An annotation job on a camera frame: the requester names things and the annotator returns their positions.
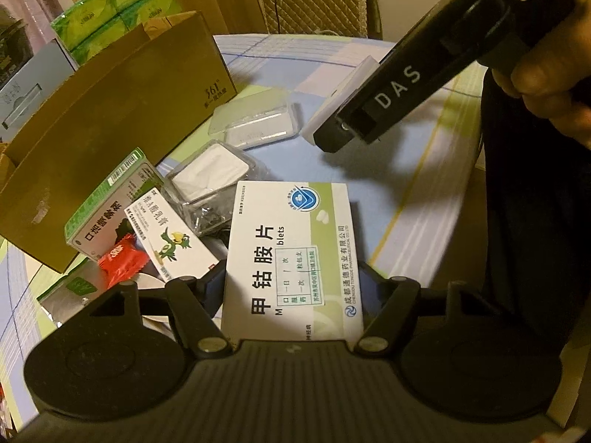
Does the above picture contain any white grey plastic box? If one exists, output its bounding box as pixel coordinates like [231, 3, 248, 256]
[301, 56, 380, 146]

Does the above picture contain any white ointment box with dragon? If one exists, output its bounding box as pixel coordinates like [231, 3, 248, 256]
[125, 188, 218, 282]

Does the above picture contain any clear plastic lidded case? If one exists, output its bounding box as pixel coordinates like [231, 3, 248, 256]
[208, 88, 300, 150]

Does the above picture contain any red candy packet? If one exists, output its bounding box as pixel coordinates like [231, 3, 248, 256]
[98, 234, 149, 289]

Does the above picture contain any large white medicine box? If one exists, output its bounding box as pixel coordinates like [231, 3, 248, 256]
[221, 181, 363, 346]

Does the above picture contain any clear box with white pad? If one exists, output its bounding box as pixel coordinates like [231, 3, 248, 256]
[167, 140, 263, 236]

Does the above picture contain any green white medicine box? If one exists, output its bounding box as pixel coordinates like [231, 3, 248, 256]
[64, 148, 164, 261]

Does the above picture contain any white plastic spoon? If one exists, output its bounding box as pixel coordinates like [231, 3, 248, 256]
[132, 273, 165, 290]

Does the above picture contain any silver foil pouch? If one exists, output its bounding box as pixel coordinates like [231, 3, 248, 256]
[37, 258, 107, 327]

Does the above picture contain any person's right hand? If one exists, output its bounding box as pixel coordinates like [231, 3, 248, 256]
[492, 0, 590, 147]

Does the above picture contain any checked tablecloth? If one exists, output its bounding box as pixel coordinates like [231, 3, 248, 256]
[1, 34, 485, 427]

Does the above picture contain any brown cardboard box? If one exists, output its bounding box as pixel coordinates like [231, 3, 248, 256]
[1, 11, 236, 272]

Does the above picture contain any green tissue pack stack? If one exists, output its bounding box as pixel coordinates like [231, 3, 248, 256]
[51, 0, 182, 65]

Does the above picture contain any light blue carton with handle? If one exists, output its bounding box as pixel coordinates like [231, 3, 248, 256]
[0, 40, 76, 143]

